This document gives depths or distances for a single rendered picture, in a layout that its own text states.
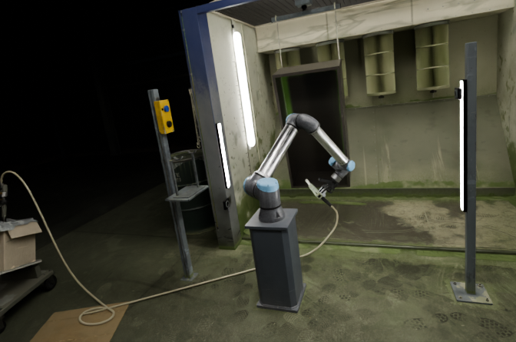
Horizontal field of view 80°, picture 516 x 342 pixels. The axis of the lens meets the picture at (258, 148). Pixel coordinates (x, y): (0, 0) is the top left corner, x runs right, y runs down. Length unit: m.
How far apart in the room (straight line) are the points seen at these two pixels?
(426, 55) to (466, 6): 0.56
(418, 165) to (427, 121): 0.57
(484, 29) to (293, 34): 2.15
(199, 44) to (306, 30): 1.60
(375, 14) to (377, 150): 1.59
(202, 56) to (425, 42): 2.47
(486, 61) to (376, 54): 1.26
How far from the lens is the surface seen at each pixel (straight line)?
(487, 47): 4.55
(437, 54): 4.06
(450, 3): 4.06
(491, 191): 4.20
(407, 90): 4.41
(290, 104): 3.31
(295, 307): 2.45
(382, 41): 4.00
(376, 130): 4.27
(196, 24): 2.93
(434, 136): 4.27
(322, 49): 4.07
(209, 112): 2.88
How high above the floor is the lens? 1.56
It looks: 11 degrees down
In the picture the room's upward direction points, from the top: 8 degrees counter-clockwise
